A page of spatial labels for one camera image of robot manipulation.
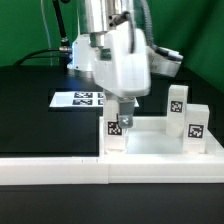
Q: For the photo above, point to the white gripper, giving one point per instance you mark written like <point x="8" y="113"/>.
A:
<point x="126" y="74"/>

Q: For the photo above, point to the white square tabletop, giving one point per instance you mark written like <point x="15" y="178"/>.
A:
<point x="148" y="137"/>

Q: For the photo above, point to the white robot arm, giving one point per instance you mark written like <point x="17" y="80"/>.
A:
<point x="95" y="19"/>

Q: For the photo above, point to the white U-shaped obstacle fence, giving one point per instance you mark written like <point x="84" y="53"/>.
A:
<point x="173" y="168"/>

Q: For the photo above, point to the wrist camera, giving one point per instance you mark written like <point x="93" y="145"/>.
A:
<point x="164" y="65"/>

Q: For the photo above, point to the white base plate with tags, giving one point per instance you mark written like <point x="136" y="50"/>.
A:
<point x="77" y="99"/>

